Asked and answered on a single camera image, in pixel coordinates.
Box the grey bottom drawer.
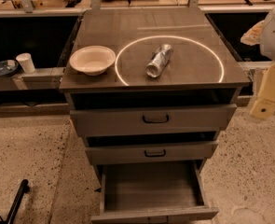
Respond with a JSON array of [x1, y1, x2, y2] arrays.
[[91, 161, 219, 224]]

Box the grey drawer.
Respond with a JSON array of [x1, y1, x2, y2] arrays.
[[70, 105, 236, 137], [91, 161, 219, 224], [86, 141, 218, 165]]

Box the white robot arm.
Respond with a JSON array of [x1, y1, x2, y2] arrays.
[[241, 6, 275, 120]]

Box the grey middle drawer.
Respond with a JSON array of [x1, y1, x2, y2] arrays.
[[86, 141, 218, 165]]

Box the grey drawer cabinet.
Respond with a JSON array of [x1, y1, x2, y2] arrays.
[[58, 7, 253, 224]]

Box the grey top drawer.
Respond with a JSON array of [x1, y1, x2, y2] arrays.
[[70, 105, 236, 137]]

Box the white paper bowl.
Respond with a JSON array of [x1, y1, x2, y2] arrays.
[[69, 46, 116, 76]]

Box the white paper cup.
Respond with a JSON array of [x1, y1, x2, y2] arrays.
[[16, 53, 35, 73]]

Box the black floor stand leg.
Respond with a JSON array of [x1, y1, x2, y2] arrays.
[[0, 179, 30, 224]]

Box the dark round plate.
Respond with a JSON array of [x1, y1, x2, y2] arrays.
[[0, 60, 19, 77]]

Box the grey metal shelf rail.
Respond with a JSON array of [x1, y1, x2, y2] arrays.
[[0, 67, 65, 91]]

